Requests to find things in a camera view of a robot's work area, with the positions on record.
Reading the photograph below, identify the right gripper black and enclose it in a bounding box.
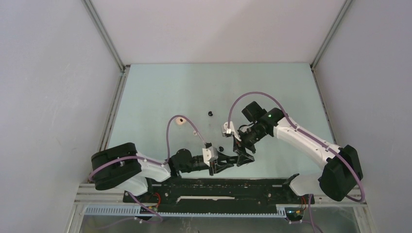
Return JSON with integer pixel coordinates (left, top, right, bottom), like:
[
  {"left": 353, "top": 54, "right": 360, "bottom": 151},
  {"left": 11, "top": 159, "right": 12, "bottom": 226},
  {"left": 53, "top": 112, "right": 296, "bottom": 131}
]
[{"left": 233, "top": 123, "right": 267, "bottom": 166}]

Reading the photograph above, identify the pink earbud charging case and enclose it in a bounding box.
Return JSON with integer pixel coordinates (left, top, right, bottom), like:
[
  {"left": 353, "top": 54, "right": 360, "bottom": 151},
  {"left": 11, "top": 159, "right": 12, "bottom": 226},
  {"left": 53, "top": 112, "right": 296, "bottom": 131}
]
[{"left": 175, "top": 117, "right": 187, "bottom": 126}]

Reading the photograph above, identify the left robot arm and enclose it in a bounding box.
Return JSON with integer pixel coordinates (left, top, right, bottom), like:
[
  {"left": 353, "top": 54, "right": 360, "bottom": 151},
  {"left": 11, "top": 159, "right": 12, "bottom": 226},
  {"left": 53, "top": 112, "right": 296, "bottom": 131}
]
[{"left": 88, "top": 143, "right": 239, "bottom": 202}]

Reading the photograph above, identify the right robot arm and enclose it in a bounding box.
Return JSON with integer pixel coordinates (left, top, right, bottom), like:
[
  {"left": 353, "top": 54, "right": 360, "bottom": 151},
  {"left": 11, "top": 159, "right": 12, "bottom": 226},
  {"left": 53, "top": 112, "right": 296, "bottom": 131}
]
[{"left": 233, "top": 101, "right": 363, "bottom": 203}]

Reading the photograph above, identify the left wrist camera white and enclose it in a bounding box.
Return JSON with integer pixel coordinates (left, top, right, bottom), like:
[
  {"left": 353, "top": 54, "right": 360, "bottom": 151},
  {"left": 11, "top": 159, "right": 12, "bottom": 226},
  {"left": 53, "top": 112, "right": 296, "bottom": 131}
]
[{"left": 202, "top": 146, "right": 219, "bottom": 163}]

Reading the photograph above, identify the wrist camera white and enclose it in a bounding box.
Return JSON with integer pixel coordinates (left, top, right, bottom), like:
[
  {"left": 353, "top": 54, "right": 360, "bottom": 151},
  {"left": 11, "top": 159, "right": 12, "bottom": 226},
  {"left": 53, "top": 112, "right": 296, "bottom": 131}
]
[
  {"left": 202, "top": 146, "right": 219, "bottom": 163},
  {"left": 222, "top": 121, "right": 241, "bottom": 142}
]

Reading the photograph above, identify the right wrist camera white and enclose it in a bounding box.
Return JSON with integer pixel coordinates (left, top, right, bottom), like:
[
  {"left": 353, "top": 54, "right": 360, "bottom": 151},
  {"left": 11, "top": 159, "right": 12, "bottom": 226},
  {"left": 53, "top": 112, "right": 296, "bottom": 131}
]
[{"left": 222, "top": 121, "right": 241, "bottom": 142}]

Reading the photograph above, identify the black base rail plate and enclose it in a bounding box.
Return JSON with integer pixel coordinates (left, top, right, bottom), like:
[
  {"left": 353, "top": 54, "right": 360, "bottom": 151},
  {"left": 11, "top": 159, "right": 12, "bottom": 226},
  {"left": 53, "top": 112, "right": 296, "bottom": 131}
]
[{"left": 137, "top": 178, "right": 315, "bottom": 215}]

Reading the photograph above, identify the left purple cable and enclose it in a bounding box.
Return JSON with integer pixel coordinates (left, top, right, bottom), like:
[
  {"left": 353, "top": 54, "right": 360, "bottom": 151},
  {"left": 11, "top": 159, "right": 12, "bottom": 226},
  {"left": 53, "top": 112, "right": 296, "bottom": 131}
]
[{"left": 88, "top": 115, "right": 212, "bottom": 183}]

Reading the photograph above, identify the purple cable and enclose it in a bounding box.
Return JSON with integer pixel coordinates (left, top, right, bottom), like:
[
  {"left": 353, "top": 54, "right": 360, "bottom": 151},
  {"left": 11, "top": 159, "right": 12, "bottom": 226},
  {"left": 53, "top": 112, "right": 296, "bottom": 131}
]
[
  {"left": 88, "top": 115, "right": 212, "bottom": 183},
  {"left": 227, "top": 92, "right": 366, "bottom": 233}
]

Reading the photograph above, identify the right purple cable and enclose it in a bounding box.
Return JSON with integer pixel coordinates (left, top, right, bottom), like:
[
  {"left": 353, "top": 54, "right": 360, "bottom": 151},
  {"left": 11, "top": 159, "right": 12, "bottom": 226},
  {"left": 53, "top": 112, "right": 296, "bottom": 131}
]
[{"left": 227, "top": 92, "right": 366, "bottom": 233}]

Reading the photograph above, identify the white slotted cable duct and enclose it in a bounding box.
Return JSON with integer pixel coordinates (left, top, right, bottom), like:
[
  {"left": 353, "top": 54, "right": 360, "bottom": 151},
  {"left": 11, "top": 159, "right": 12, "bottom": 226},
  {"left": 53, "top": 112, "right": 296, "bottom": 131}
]
[{"left": 84, "top": 205, "right": 291, "bottom": 218}]

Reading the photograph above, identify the left aluminium frame post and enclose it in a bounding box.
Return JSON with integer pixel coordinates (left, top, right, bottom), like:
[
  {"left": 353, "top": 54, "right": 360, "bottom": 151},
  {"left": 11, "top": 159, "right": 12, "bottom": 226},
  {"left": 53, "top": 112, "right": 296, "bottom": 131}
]
[{"left": 80, "top": 0, "right": 127, "bottom": 73}]

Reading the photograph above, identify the aluminium frame post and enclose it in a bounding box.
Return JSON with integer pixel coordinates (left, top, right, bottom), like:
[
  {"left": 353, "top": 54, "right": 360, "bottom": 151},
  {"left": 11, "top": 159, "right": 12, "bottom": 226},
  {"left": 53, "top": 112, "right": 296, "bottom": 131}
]
[
  {"left": 80, "top": 0, "right": 127, "bottom": 73},
  {"left": 310, "top": 0, "right": 355, "bottom": 71}
]

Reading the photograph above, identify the right aluminium frame post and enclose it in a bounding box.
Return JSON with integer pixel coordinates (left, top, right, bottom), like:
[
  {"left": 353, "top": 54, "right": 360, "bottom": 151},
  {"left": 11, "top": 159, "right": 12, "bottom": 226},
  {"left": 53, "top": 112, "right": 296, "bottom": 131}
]
[{"left": 310, "top": 0, "right": 355, "bottom": 71}]

